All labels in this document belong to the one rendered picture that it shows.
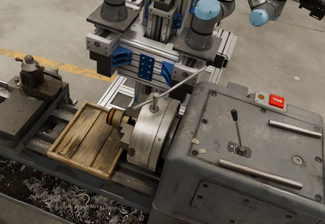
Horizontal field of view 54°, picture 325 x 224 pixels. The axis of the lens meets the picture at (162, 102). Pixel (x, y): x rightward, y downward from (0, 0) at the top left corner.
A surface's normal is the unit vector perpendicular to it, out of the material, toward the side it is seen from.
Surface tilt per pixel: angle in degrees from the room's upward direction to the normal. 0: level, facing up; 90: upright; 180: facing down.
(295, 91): 0
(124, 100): 0
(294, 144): 0
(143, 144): 62
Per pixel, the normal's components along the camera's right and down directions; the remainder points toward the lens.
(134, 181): 0.14, -0.68
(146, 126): -0.08, -0.15
